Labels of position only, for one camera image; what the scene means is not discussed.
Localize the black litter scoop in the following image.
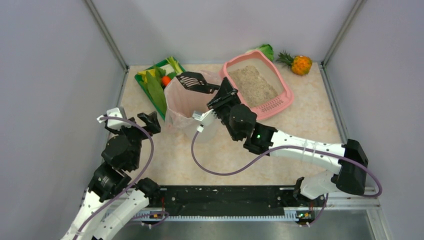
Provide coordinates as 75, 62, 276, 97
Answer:
176, 71, 220, 94

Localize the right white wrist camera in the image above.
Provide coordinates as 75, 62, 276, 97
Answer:
192, 109, 217, 133

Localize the pink litter box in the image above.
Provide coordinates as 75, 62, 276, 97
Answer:
219, 50, 295, 121

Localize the pink lined trash bin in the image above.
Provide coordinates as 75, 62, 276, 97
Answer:
164, 70, 222, 143

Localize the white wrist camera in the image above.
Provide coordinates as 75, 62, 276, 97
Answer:
96, 106, 131, 132
192, 109, 217, 133

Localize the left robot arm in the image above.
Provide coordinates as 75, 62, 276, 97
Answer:
62, 107, 161, 240

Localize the toy bok choy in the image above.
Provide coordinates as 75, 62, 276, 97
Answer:
246, 44, 275, 62

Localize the green leafy vegetable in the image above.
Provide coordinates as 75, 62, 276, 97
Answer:
145, 71, 167, 116

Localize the toy pineapple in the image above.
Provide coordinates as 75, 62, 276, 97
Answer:
276, 51, 313, 76

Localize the orange toy carrot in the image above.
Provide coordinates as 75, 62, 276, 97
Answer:
161, 75, 172, 88

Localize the white green leek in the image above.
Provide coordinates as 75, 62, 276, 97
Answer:
165, 56, 186, 75

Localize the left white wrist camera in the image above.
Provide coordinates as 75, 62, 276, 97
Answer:
96, 106, 131, 132

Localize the green vegetable tray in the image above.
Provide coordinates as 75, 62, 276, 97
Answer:
134, 59, 177, 120

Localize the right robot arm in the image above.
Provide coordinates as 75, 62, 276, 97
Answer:
207, 78, 368, 200

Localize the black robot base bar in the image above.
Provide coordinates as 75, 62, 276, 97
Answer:
148, 185, 325, 217

